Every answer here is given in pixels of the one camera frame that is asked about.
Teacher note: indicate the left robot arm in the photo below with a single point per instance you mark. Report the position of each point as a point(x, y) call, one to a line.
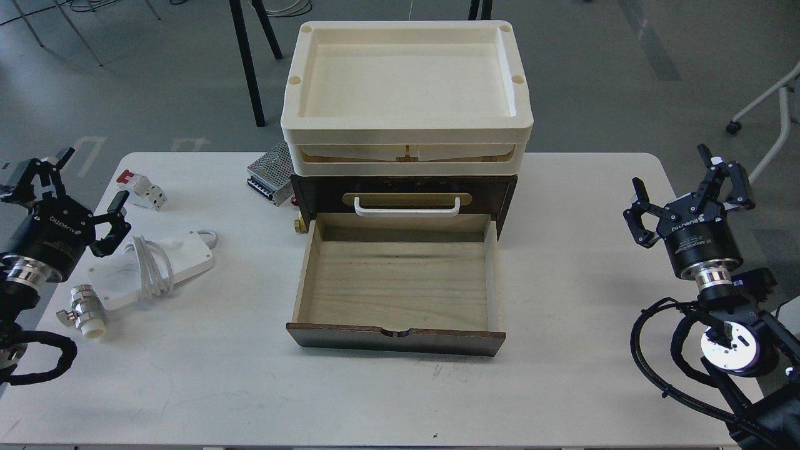
point(22, 279)

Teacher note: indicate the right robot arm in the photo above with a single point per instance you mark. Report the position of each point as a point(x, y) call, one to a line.
point(724, 340)

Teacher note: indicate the grey chair legs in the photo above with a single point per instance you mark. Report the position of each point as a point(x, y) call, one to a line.
point(68, 28)

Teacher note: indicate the open wooden drawer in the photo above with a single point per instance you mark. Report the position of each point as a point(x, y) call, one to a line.
point(425, 284)

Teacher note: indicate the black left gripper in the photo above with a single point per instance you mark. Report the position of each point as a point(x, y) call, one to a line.
point(58, 230)

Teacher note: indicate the white drawer handle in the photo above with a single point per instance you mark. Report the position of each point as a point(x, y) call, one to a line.
point(406, 213)

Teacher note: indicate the red white circuit breaker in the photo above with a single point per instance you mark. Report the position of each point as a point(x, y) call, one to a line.
point(142, 192)

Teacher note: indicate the metal mesh power supply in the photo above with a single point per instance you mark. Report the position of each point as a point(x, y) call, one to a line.
point(270, 175)

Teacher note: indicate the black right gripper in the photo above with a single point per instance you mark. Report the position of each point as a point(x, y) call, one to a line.
point(694, 229)

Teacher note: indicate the brass fitting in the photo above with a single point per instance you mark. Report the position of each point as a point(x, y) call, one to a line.
point(300, 225)

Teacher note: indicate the white power strip with cable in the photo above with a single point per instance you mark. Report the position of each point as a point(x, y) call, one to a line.
point(146, 269)

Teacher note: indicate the metal ball valve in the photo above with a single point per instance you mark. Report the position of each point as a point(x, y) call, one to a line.
point(86, 313)

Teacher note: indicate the cream plastic tray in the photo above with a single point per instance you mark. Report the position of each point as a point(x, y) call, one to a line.
point(440, 98)

